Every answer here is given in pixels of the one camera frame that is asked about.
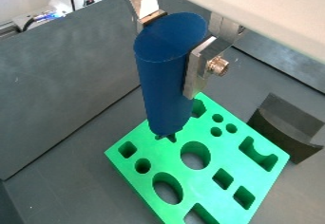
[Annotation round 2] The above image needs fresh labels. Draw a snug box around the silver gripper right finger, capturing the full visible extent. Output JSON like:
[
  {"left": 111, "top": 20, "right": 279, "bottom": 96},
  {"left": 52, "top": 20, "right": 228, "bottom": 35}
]
[{"left": 183, "top": 12, "right": 244, "bottom": 100}]

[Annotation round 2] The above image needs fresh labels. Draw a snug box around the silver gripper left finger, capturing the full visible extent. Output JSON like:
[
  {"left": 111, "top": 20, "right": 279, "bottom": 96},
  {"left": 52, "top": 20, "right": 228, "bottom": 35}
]
[{"left": 129, "top": 0, "right": 167, "bottom": 32}]

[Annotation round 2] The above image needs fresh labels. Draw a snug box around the blue oval cylinder peg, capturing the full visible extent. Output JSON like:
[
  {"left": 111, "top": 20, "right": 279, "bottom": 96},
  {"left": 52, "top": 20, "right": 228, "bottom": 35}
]
[{"left": 133, "top": 12, "right": 207, "bottom": 136}]

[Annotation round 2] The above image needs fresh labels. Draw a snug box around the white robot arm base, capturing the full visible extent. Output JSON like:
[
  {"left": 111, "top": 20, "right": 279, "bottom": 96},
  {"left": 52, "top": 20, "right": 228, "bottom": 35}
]
[{"left": 12, "top": 0, "right": 103, "bottom": 32}]

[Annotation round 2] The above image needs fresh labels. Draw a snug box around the black curved block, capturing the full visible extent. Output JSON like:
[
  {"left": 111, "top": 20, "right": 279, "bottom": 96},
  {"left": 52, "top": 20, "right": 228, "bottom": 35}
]
[{"left": 247, "top": 94, "right": 325, "bottom": 164}]

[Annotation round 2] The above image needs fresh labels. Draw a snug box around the green shape sorter block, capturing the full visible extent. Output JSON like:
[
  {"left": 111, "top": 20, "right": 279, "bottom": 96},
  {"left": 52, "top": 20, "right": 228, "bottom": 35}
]
[{"left": 105, "top": 94, "right": 289, "bottom": 224}]

